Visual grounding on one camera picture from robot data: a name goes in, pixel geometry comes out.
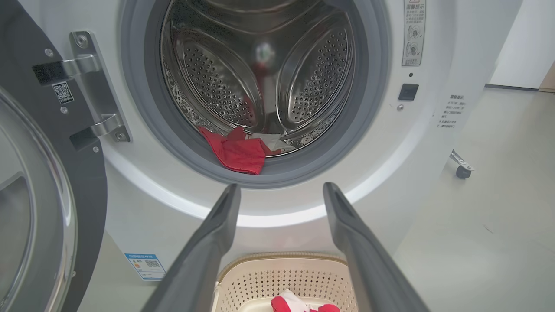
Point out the silver metal door hinge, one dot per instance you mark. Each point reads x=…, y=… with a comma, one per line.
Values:
x=95, y=86

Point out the black round glass washer door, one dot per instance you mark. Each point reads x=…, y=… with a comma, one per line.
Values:
x=82, y=195

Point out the cream perforated basket brown rim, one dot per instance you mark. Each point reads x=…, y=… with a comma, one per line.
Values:
x=260, y=281

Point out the black square door lock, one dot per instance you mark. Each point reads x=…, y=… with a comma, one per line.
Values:
x=408, y=92

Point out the stainless steel washing machine drum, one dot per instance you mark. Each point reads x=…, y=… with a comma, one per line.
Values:
x=217, y=78

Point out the white front-load washing machine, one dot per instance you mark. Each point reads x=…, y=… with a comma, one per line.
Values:
x=416, y=182

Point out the red jersey with numbers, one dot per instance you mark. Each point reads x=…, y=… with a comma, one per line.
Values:
x=288, y=302

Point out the white mobile partition panel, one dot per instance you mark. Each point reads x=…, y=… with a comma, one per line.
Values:
x=524, y=43

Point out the blue energy label sticker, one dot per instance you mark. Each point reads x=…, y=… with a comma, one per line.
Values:
x=145, y=266

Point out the grey caution pictogram sticker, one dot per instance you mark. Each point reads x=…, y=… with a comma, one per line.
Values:
x=414, y=34

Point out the black caster wheel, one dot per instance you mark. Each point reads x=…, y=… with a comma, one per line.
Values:
x=463, y=172

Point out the white QR code sticker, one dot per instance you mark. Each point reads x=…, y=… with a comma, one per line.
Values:
x=63, y=92

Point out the silver metal frame leg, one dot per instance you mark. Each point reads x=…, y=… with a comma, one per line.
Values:
x=460, y=159

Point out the red shorts white stripe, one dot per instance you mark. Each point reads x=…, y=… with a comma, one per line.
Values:
x=238, y=156

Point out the white text notice sticker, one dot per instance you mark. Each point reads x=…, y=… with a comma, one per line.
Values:
x=451, y=110

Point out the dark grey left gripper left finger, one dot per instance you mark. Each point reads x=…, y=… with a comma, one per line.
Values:
x=204, y=260

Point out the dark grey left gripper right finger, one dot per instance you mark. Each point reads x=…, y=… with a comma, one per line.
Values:
x=364, y=260

